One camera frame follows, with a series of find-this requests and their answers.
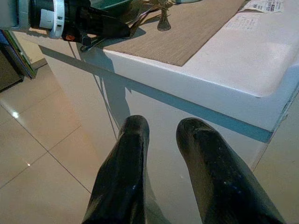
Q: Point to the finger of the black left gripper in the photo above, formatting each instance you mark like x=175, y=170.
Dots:
x=105, y=24

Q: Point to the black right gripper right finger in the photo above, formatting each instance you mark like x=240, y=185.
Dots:
x=217, y=177

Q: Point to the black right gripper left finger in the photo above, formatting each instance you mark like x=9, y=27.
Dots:
x=121, y=177

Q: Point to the teal tray edge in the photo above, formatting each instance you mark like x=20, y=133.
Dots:
x=116, y=3

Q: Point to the dried golden plant leaves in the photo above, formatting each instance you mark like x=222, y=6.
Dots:
x=149, y=10

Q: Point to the gold decorative plant stand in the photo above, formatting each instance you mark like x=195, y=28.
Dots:
x=164, y=23

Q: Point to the beige woven table runner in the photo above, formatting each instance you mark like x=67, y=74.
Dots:
x=177, y=32

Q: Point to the dark cabinet with metal edge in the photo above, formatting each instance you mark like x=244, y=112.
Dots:
x=11, y=60

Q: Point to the white table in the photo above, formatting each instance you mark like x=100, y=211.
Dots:
x=233, y=77

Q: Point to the white printed paper sheet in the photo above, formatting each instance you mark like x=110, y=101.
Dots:
x=244, y=22

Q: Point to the white printed paper receipt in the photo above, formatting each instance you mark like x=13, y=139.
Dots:
x=264, y=5

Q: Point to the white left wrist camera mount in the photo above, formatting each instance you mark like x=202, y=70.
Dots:
x=52, y=19

